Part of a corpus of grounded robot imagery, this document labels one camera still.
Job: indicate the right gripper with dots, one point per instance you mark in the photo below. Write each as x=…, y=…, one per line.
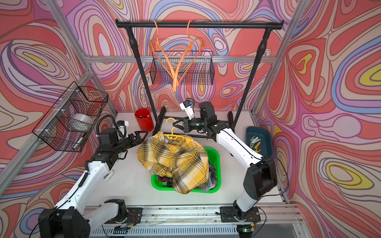
x=186, y=127

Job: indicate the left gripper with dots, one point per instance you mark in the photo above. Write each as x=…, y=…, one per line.
x=138, y=141

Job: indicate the yellow hanger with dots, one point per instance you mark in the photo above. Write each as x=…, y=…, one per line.
x=172, y=136

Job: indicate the yellow plaid shirt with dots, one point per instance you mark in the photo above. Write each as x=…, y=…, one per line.
x=183, y=160

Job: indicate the grey plaid shirt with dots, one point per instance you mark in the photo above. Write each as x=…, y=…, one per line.
x=212, y=180

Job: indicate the yellow clothespin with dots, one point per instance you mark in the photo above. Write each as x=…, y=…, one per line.
x=256, y=147

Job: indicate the orange hanger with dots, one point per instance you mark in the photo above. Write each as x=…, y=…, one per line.
x=173, y=73
x=188, y=49

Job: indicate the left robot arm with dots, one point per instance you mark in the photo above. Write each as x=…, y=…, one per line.
x=66, y=219

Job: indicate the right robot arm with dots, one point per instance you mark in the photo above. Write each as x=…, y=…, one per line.
x=260, y=177

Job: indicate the red pen cup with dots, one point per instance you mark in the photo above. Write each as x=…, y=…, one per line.
x=144, y=119

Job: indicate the white clip on table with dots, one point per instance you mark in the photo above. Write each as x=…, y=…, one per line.
x=109, y=175

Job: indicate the green plastic basket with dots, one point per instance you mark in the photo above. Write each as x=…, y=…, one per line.
x=214, y=160

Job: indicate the grey tape roll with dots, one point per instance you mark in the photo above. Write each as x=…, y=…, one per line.
x=80, y=123

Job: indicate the dark teal tray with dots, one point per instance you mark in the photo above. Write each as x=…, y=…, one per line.
x=264, y=135

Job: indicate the black clothes rack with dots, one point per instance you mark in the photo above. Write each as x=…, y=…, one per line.
x=267, y=26

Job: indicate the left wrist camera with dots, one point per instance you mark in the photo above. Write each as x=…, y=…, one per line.
x=123, y=128

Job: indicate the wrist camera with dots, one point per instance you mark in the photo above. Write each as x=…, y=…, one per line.
x=123, y=128
x=187, y=106

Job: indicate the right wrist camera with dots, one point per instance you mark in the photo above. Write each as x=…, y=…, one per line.
x=187, y=106

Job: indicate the small wire basket on rack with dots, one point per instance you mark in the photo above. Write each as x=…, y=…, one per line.
x=201, y=72

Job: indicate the black wire basket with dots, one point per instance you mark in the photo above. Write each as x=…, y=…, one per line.
x=75, y=99

